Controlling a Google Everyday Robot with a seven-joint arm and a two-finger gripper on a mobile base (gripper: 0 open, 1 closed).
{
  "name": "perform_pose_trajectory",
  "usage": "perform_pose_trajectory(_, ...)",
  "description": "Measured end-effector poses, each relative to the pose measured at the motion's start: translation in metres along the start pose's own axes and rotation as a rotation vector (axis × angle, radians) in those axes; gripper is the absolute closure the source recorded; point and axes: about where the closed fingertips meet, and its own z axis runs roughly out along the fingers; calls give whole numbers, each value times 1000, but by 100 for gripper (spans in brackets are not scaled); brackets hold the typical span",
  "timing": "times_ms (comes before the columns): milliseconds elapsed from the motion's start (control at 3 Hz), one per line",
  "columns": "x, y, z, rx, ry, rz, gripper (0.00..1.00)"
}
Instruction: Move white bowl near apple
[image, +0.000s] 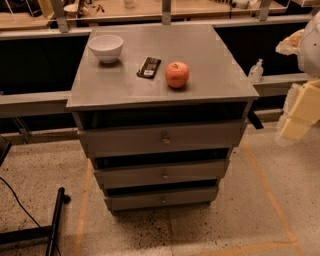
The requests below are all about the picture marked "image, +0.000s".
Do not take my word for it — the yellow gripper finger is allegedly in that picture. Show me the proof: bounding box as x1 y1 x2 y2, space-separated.
275 29 304 56
279 80 320 141

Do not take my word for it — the white ceramic bowl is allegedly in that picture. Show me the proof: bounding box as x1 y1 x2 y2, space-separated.
88 35 124 63

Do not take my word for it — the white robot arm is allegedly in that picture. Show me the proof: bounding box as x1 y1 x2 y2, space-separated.
276 13 320 141

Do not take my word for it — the red apple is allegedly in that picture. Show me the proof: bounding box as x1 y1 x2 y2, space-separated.
165 62 189 89

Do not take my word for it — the clear sanitizer bottle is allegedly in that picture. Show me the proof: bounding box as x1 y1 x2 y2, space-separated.
248 59 264 83

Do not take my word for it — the bottom grey drawer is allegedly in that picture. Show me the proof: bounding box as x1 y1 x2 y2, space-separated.
105 186 218 212

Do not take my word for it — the grey drawer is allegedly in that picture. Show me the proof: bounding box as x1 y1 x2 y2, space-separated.
105 186 218 212
94 159 229 189
79 120 246 158

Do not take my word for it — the black snack bar wrapper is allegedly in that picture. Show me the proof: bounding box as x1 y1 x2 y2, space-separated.
136 57 161 79

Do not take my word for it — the grey drawer cabinet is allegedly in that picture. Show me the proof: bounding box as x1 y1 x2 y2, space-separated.
66 25 258 200

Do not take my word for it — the middle grey drawer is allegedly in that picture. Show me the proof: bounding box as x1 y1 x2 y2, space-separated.
94 159 229 189

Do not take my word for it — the top grey drawer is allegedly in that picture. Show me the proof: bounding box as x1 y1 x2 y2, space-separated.
79 120 246 158

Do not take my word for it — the grey metal railing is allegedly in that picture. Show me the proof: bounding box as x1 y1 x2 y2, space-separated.
0 14 312 118

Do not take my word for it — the black metal stand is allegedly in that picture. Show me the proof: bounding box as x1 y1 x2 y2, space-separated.
0 187 71 256

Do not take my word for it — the black cable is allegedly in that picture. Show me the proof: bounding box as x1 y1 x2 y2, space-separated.
0 176 63 256

